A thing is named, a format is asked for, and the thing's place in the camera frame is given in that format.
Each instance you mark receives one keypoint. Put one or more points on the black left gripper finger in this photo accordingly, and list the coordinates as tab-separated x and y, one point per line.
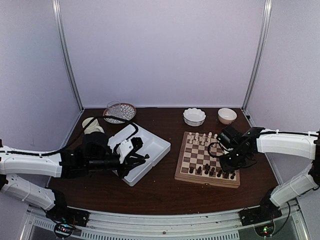
139	157
131	165

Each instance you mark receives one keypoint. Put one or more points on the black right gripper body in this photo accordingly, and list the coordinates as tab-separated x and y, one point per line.
236	161

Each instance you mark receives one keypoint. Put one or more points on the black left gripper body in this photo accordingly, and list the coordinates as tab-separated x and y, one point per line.
97	165

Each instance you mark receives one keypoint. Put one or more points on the dark knight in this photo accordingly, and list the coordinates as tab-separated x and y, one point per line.
191	170
226	175

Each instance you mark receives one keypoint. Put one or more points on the dark rook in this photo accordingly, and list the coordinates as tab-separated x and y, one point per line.
232	176

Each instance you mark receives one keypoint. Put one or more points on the dark pawn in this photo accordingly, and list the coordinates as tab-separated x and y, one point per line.
211	173

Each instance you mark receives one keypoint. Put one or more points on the dark chess piece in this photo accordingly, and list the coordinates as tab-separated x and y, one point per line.
207	169

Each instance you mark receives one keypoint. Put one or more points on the white plastic compartment tray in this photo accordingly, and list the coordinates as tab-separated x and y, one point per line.
153	145

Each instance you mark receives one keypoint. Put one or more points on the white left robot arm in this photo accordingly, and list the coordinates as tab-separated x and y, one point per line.
92	155

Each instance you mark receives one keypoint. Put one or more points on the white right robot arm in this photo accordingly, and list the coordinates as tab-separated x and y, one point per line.
294	157

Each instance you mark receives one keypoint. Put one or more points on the wooden chessboard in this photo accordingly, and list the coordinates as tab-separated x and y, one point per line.
197	155

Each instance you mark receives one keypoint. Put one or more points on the white queen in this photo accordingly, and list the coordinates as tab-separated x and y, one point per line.
209	137

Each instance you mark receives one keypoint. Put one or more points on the patterned ceramic plate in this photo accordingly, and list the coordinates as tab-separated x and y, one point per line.
128	111

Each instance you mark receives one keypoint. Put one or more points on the cream ribbed mug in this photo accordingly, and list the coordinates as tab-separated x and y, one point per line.
90	126

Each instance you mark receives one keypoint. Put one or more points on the cream round bowl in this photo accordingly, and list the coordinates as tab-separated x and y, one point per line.
227	116

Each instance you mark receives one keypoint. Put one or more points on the clear drinking glass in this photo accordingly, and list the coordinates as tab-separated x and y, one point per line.
114	108

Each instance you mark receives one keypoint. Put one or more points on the white scalloped bowl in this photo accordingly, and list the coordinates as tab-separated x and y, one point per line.
194	117

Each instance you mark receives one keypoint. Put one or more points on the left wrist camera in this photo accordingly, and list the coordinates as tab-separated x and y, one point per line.
127	147

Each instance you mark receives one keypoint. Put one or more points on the aluminium front rail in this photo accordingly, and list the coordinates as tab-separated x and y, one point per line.
224	225

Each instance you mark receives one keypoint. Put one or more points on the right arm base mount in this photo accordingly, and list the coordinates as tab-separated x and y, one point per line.
266	211

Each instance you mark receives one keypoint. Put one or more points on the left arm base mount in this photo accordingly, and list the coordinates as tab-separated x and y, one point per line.
62	213

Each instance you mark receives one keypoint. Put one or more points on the right aluminium frame post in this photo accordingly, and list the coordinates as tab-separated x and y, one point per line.
263	35

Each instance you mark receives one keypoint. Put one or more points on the aluminium frame post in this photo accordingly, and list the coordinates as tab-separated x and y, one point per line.
263	35
65	53

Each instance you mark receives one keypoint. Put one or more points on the left aluminium frame post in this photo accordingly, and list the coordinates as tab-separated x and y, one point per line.
65	53

